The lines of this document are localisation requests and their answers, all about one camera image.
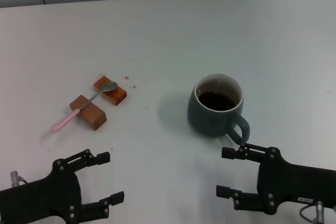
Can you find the grey ceramic mug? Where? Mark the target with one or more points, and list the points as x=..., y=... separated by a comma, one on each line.
x=210, y=123

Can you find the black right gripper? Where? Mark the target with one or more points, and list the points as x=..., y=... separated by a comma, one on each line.
x=294, y=182

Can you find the dark coffee liquid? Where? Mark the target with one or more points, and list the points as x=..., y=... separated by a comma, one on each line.
x=216, y=102

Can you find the orange glossy wooden block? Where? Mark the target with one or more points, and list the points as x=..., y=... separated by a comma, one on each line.
x=116, y=98

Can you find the brown matte wooden block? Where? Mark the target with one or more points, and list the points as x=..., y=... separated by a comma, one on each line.
x=94, y=119

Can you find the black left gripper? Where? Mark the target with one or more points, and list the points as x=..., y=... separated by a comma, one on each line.
x=39, y=197

